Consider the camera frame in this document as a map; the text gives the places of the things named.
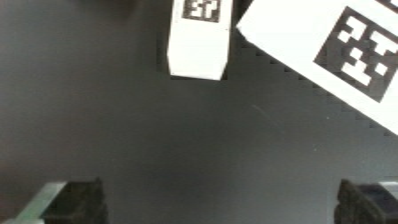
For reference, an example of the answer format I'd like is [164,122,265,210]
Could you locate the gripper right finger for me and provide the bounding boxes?
[334,179,398,224]

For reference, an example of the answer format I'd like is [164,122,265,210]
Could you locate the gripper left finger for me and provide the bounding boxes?
[11,178,109,224]

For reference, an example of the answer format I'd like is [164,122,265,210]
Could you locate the white marker base sheet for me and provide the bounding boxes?
[238,0,398,134]

